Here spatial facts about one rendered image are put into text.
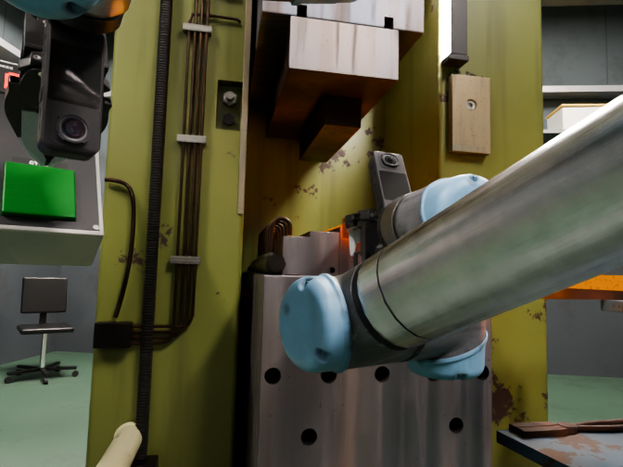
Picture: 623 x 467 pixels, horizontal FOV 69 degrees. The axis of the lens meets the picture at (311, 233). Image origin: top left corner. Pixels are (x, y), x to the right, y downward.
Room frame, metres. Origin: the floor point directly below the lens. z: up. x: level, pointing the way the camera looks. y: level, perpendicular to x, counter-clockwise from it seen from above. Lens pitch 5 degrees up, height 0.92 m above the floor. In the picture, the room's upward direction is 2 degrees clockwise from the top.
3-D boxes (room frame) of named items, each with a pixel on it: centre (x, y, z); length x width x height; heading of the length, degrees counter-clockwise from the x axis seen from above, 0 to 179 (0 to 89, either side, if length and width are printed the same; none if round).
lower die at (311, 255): (0.98, -0.01, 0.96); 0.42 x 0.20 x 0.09; 11
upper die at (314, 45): (0.98, -0.01, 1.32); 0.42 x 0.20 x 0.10; 11
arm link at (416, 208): (0.46, -0.14, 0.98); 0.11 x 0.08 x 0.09; 11
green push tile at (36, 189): (0.54, 0.33, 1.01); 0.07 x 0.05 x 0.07; 126
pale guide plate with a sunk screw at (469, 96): (0.96, -0.34, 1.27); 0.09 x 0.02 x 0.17; 101
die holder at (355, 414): (1.00, -0.06, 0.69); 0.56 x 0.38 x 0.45; 11
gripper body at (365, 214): (0.62, -0.11, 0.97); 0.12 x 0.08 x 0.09; 11
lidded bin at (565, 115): (4.01, -2.38, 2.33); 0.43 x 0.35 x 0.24; 84
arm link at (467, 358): (0.45, -0.12, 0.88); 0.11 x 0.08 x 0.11; 127
